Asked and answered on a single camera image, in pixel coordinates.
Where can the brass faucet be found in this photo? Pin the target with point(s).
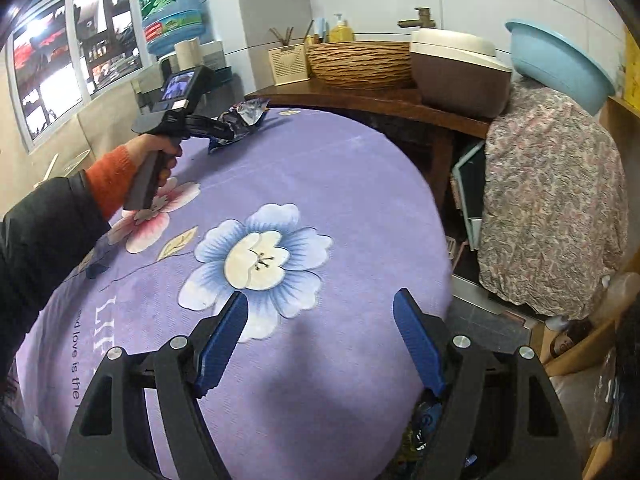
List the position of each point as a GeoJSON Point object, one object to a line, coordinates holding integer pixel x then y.
{"type": "Point", "coordinates": [423, 20]}

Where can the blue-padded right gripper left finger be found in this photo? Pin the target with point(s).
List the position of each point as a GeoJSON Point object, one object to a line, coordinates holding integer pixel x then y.
{"type": "Point", "coordinates": [111, 436]}

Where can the blue shiny candy wrapper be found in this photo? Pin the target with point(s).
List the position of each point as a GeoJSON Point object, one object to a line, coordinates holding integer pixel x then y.
{"type": "Point", "coordinates": [241, 120]}

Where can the person's left hand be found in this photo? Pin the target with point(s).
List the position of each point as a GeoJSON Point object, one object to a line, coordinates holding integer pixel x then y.
{"type": "Point", "coordinates": [152, 152]}

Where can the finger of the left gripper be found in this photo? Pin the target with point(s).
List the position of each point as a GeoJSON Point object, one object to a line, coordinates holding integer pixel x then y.
{"type": "Point", "coordinates": [208, 128]}

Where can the white pot with lid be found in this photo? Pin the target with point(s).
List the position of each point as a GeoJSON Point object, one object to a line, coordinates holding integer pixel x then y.
{"type": "Point", "coordinates": [80, 161]}

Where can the blue water jug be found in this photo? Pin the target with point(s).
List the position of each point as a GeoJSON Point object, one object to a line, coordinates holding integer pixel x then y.
{"type": "Point", "coordinates": [167, 22]}

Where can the purple floral tablecloth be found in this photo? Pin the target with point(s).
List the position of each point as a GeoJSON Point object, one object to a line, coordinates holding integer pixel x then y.
{"type": "Point", "coordinates": [318, 220]}

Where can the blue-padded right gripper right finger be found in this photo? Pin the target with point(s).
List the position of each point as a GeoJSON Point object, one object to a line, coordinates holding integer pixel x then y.
{"type": "Point", "coordinates": [495, 415]}

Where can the dark wooden counter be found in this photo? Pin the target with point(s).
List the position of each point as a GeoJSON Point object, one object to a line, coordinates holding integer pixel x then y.
{"type": "Point", "coordinates": [402, 103]}

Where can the yellow soap dispenser bottle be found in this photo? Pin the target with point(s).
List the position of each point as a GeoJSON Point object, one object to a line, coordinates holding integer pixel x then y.
{"type": "Point", "coordinates": [341, 32]}

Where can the black trash bin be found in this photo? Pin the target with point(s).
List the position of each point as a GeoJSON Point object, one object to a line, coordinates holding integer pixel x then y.
{"type": "Point", "coordinates": [446, 437]}

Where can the floral cloth cover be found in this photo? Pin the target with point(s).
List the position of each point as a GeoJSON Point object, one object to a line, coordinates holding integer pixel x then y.
{"type": "Point", "coordinates": [555, 208]}

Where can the light blue plastic basin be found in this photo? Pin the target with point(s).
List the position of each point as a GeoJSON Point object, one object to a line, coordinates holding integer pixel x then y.
{"type": "Point", "coordinates": [549, 58]}

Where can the black jacket orange cuff forearm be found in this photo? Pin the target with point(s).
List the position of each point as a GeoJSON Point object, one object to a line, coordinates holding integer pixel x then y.
{"type": "Point", "coordinates": [46, 234]}

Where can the window with white frame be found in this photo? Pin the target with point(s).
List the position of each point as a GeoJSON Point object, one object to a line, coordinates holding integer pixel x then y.
{"type": "Point", "coordinates": [63, 54]}

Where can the chopstick holder box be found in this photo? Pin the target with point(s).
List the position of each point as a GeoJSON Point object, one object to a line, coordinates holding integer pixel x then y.
{"type": "Point", "coordinates": [288, 62]}

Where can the brown white rice cooker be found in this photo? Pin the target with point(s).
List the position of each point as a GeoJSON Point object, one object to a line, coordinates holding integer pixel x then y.
{"type": "Point", "coordinates": [459, 73]}

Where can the water dispenser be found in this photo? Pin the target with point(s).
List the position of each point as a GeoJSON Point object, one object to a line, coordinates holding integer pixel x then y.
{"type": "Point", "coordinates": [163, 84]}

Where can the woven wicker basket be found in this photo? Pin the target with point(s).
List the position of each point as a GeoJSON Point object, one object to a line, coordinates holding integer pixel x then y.
{"type": "Point", "coordinates": [362, 65]}

